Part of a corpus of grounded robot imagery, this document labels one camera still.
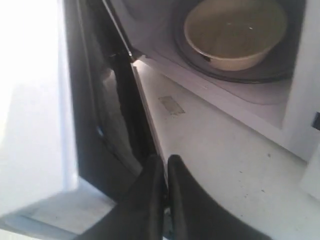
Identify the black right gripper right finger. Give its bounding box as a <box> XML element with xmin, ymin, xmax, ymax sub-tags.
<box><xmin>167</xmin><ymin>154</ymin><xmax>270</xmax><ymax>240</ymax></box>

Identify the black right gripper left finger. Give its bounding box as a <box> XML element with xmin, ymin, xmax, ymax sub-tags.
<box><xmin>76</xmin><ymin>155</ymin><xmax>166</xmax><ymax>240</ymax></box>

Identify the white microwave oven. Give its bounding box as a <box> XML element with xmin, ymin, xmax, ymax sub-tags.
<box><xmin>0</xmin><ymin>0</ymin><xmax>160</xmax><ymax>240</ymax></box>

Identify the white microwave oven body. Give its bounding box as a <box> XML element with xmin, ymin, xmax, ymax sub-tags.
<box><xmin>102</xmin><ymin>0</ymin><xmax>320</xmax><ymax>161</ymax></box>

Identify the glass microwave turntable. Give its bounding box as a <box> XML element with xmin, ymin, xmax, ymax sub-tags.
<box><xmin>170</xmin><ymin>0</ymin><xmax>295</xmax><ymax>84</ymax></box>

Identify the clear tape patch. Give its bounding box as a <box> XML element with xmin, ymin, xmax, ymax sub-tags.
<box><xmin>158</xmin><ymin>96</ymin><xmax>185</xmax><ymax>116</ymax></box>

